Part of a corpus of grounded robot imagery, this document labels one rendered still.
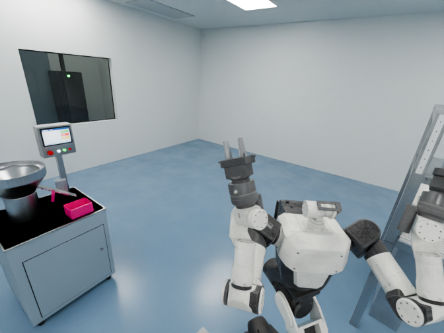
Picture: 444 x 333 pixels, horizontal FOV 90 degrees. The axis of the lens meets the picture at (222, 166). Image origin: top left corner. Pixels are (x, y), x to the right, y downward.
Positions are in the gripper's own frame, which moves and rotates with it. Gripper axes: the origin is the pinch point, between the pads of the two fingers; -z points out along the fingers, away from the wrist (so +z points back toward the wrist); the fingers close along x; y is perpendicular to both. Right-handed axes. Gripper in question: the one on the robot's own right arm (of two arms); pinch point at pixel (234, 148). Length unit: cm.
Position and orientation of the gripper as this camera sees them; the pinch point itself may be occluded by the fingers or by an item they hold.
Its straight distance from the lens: 72.7
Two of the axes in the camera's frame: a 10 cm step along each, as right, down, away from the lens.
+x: 8.2, -1.3, -5.6
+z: 2.0, 9.8, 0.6
